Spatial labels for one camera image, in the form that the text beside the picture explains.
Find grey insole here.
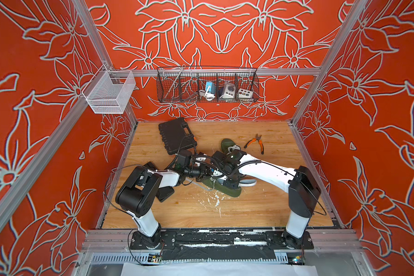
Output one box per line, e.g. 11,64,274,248
217,177,257,189

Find green canvas shoe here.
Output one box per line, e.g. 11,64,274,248
201,176,242,197
220,138,241,155

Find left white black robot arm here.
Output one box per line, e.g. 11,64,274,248
115,148,216,249

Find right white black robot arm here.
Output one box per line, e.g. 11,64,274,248
206,149,322,248

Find black flat pad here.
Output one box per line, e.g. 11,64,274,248
144,162,175,202

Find black plastic tool case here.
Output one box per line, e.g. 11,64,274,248
158,117,197,155

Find orange black pliers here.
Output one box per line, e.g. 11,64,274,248
244,134,265,155

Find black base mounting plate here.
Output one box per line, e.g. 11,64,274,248
128,229,315,265

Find blue white box in basket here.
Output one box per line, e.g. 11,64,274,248
205,82,216,95

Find white round socket adapter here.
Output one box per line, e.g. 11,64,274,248
220,82,236,100

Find white dotted cube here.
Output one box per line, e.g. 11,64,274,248
238,89,254,101

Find black wire wall basket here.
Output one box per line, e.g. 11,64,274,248
156,66,260,104

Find clear plastic wall bin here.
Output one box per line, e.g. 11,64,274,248
82,71,136,115

